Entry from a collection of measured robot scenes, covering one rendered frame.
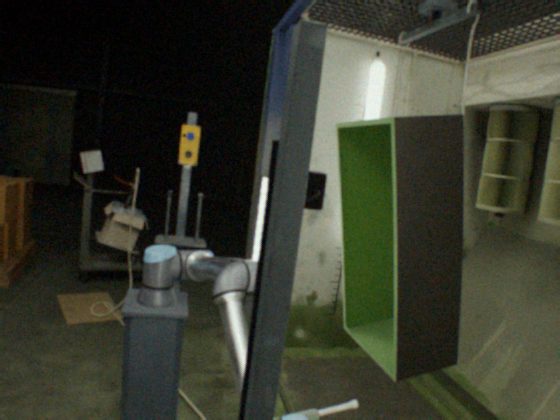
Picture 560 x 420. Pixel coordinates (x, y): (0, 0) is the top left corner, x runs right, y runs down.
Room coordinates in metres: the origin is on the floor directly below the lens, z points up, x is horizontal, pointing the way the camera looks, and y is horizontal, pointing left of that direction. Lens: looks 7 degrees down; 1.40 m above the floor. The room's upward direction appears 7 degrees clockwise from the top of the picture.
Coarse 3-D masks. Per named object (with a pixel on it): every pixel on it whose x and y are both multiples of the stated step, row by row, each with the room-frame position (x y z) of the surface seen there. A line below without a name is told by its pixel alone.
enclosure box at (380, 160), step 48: (384, 144) 2.29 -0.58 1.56; (432, 144) 1.68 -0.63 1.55; (384, 192) 2.30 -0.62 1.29; (432, 192) 1.69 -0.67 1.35; (384, 240) 2.32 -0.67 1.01; (432, 240) 1.71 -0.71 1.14; (384, 288) 2.33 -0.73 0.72; (432, 288) 1.72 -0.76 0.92; (384, 336) 2.14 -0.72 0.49; (432, 336) 1.74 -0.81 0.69
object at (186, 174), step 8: (192, 120) 2.73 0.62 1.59; (184, 168) 2.73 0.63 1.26; (184, 176) 2.73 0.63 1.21; (184, 184) 2.73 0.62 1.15; (184, 192) 2.73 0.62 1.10; (184, 200) 2.73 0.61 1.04; (184, 208) 2.73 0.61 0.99; (184, 216) 2.73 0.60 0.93; (184, 224) 2.74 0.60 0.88; (184, 232) 2.74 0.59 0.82; (176, 248) 2.73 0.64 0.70; (176, 288) 2.73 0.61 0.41
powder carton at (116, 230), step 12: (120, 204) 4.13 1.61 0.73; (108, 216) 4.06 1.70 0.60; (120, 216) 3.74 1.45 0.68; (144, 216) 3.90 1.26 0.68; (108, 228) 3.75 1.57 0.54; (120, 228) 3.78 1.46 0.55; (132, 228) 3.84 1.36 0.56; (108, 240) 3.74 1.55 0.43; (120, 240) 3.79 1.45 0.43; (132, 240) 3.84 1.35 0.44
